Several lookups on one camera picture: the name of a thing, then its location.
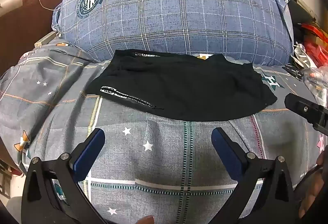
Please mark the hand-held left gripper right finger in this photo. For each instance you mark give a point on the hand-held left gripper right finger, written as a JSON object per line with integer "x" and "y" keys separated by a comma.
{"x": 226, "y": 149}

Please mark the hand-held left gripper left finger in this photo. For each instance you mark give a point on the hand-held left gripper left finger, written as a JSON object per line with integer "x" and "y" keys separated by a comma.
{"x": 88, "y": 152}

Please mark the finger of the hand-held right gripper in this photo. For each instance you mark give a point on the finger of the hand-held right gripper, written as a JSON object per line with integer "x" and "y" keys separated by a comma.
{"x": 302, "y": 107}

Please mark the black pants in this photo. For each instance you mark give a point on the black pants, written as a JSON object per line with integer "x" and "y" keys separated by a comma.
{"x": 184, "y": 85}

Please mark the person's right hand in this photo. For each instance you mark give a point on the person's right hand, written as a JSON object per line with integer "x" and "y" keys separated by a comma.
{"x": 314, "y": 188}

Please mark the person's left hand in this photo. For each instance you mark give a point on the person's left hand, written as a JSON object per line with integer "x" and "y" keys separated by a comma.
{"x": 146, "y": 220}

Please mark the clear plastic bag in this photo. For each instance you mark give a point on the clear plastic bag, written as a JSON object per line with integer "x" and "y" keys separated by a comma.
{"x": 317, "y": 83}

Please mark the white patterned bag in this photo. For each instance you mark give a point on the white patterned bag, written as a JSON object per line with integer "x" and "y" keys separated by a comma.
{"x": 303, "y": 56}

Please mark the red box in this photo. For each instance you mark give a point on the red box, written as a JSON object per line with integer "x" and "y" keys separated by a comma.
{"x": 316, "y": 42}

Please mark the grey printed bedsheet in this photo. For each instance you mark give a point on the grey printed bedsheet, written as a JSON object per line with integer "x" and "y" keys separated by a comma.
{"x": 153, "y": 167}

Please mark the brown headboard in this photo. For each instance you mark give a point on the brown headboard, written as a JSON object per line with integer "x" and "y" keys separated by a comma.
{"x": 20, "y": 24}

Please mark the wooden bed rail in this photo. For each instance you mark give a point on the wooden bed rail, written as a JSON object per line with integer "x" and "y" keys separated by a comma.
{"x": 44, "y": 40}

